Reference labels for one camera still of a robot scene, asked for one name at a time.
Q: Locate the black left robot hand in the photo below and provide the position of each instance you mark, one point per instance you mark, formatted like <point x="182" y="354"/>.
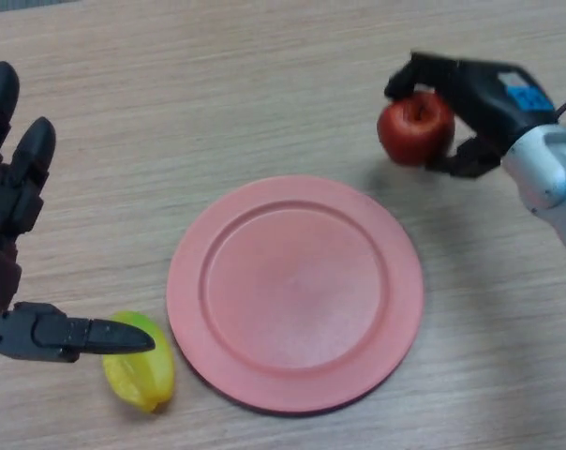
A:
<point x="6" y="206"/>

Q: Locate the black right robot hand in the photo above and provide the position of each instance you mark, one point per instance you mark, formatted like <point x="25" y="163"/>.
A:
<point x="489" y="103"/>

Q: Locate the red apple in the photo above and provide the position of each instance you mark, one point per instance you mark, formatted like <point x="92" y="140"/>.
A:
<point x="414" y="136"/>

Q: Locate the pink round plate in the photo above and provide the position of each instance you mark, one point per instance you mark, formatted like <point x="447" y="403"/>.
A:
<point x="292" y="300"/>

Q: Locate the yellow green starfruit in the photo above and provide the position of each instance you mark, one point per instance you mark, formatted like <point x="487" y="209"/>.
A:
<point x="138" y="375"/>

